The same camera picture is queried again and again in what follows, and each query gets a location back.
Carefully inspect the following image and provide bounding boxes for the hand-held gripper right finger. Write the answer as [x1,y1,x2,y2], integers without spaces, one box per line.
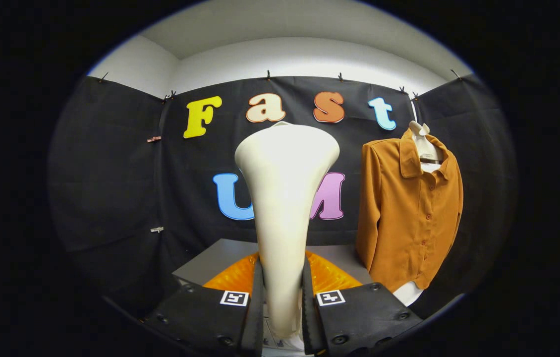
[301,250,424,357]

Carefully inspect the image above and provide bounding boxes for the orange button-up shirt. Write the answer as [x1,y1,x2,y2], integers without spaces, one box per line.
[356,130,464,293]

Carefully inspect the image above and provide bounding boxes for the white mannequin torso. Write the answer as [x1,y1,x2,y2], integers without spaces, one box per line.
[393,120,444,307]

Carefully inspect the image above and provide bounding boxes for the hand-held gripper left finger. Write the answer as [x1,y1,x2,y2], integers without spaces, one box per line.
[142,250,265,357]

